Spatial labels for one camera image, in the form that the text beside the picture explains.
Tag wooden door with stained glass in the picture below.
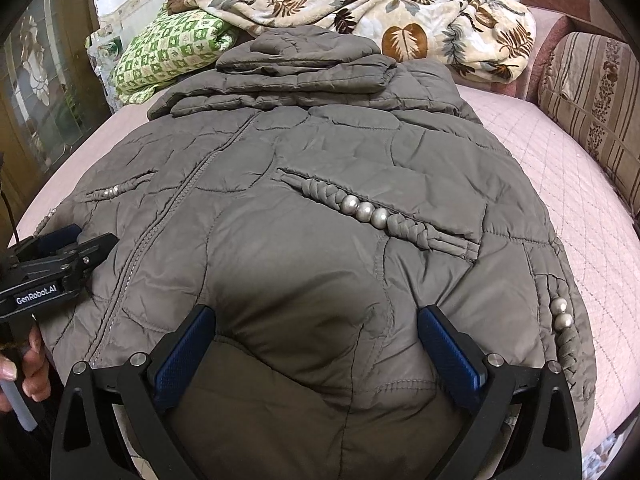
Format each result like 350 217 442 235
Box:
0 0 115 241

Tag leaf print fleece blanket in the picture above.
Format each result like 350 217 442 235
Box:
200 0 537 83

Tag pink quilted bed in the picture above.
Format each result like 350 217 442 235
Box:
10 82 640 461

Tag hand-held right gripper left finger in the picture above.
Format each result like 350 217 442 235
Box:
50 304 217 480

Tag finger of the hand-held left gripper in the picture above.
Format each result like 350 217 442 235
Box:
47 232 120 281
9 225 82 263

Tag person's left hand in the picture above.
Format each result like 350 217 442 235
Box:
0 330 52 411

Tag grey-brown quilted hooded jacket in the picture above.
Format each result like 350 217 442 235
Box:
37 27 598 480

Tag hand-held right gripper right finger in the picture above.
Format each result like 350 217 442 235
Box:
416 306 591 480

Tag green checkered pillow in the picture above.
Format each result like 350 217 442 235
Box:
111 7 242 107

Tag striped floral sofa cushion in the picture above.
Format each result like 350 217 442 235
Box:
537 31 640 216

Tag printed plastic bag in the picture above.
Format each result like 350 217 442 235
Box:
85 27 125 106

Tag brown knitted cloth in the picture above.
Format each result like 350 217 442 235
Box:
167 0 207 16

